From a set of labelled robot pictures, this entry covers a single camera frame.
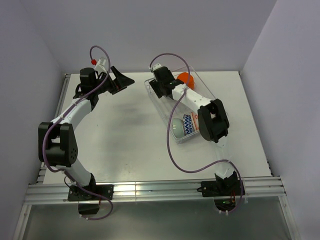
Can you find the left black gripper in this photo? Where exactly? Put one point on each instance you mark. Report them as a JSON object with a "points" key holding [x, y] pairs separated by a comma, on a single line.
{"points": [[120, 83]]}

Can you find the white wire dish rack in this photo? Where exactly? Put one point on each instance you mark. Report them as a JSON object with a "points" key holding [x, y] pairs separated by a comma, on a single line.
{"points": [[164, 105]]}

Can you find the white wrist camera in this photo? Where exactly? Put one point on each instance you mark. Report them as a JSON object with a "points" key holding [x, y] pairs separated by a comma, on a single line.
{"points": [[155, 67], [99, 65]]}

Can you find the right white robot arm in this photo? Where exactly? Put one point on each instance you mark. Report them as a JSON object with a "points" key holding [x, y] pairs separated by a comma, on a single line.
{"points": [[212, 123]]}

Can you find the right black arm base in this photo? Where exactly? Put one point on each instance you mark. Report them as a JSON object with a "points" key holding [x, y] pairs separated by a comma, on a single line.
{"points": [[229, 188]]}

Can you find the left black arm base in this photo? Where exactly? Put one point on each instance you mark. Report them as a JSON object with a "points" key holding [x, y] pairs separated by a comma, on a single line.
{"points": [[90, 199]]}

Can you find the grey-green ceramic bowl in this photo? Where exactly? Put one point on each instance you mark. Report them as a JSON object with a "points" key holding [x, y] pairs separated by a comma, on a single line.
{"points": [[178, 128]]}

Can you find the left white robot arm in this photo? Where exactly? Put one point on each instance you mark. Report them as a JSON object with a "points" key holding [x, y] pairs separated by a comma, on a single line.
{"points": [[57, 143]]}

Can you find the orange geometric blue bowl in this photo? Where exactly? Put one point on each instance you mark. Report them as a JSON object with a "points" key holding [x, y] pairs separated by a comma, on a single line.
{"points": [[188, 126]]}

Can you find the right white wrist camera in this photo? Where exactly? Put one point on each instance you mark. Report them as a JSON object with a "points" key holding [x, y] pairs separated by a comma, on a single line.
{"points": [[155, 67]]}

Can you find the orange floral ceramic bowl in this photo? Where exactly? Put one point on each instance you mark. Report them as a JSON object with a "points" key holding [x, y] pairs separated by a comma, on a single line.
{"points": [[195, 121]]}

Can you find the aluminium frame rail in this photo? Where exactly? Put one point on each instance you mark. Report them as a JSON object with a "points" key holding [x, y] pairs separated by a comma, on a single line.
{"points": [[123, 142]]}

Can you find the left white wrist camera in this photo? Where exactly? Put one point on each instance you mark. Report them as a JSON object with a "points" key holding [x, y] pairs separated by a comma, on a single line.
{"points": [[99, 65]]}

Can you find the orange plastic cup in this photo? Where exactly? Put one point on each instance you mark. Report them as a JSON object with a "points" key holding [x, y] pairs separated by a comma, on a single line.
{"points": [[188, 79]]}

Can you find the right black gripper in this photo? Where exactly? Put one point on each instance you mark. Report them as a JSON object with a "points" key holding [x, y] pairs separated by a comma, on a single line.
{"points": [[155, 85]]}

